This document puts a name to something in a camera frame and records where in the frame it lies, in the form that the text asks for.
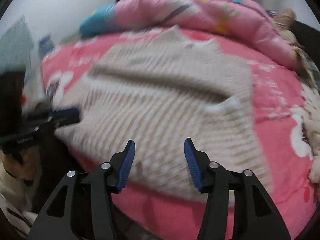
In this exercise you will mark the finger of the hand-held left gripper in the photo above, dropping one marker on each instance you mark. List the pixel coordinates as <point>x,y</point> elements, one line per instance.
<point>66,117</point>

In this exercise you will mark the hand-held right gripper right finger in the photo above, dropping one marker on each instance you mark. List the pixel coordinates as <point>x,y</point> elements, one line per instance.
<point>192,167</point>

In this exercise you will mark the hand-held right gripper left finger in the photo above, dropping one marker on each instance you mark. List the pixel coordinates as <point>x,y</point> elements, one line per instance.
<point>126,167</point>

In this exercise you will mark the houndstooth knit cardigan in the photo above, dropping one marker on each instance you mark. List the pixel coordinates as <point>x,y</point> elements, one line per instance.
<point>162,105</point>

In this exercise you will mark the person's left forearm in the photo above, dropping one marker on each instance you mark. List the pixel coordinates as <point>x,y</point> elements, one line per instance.
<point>27,165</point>

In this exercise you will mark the beige clothes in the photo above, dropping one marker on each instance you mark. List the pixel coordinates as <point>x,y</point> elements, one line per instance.
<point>283,17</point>

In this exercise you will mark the blue plastic packet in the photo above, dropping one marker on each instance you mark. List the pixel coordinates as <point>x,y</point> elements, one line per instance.
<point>45,44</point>

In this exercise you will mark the teal curtain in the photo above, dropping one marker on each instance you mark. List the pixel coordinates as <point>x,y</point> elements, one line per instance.
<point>15,42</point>

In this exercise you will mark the pink floral blanket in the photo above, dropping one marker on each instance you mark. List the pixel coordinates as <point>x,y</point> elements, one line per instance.
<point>275,120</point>

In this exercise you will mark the cream fluffy cloth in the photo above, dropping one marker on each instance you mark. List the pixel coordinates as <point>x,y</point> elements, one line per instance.
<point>312,130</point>

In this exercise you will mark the pink and blue quilt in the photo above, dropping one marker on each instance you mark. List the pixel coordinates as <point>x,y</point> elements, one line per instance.
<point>200,12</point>

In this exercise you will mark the black bed headboard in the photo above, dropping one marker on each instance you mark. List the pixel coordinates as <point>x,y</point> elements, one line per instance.
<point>306,35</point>

